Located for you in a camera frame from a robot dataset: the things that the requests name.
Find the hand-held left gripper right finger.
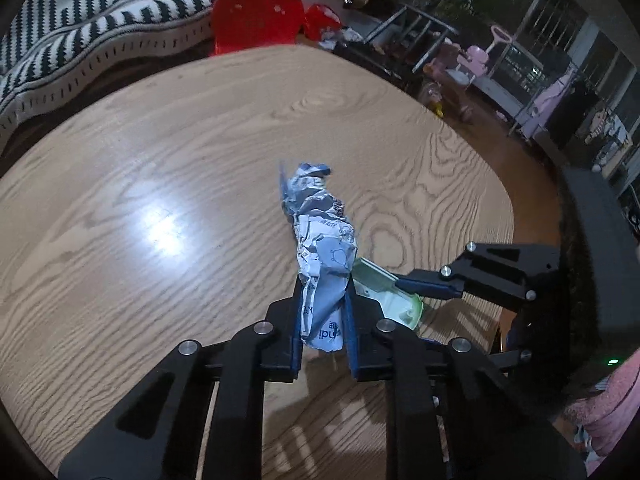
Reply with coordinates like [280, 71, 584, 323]
[342, 281, 587, 480]

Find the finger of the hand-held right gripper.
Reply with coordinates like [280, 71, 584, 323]
[394, 241, 562, 312]
[421, 338, 534, 377]

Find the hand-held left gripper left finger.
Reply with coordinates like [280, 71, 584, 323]
[57, 280, 306, 480]

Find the light green packet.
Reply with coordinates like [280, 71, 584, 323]
[351, 257, 427, 332]

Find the blue white paper wrapper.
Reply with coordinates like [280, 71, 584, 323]
[278, 161, 361, 354]

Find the person's right forearm pink sleeve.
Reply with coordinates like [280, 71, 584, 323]
[561, 357, 640, 477]

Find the pink hanging garment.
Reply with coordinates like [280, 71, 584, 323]
[532, 67, 576, 138]

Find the wooden table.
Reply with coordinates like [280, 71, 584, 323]
[0, 44, 516, 480]

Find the pink toy car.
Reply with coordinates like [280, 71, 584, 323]
[424, 24, 512, 111]

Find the black chair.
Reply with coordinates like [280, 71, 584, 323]
[332, 4, 462, 97]

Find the red bag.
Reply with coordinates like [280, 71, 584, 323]
[304, 4, 343, 42]

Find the red plastic chair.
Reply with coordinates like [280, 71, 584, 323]
[209, 0, 307, 57]

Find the black white striped blanket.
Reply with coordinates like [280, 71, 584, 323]
[0, 0, 218, 153]

